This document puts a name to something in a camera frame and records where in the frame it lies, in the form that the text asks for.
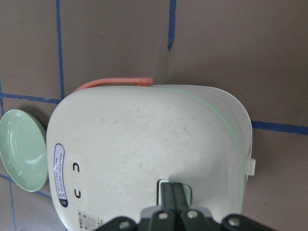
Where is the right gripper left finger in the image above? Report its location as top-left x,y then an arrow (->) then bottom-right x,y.
160,182 -> 175,212

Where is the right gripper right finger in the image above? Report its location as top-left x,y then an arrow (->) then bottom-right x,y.
171,182 -> 190,214

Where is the green plate on left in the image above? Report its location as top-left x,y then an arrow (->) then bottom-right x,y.
0,109 -> 48,192

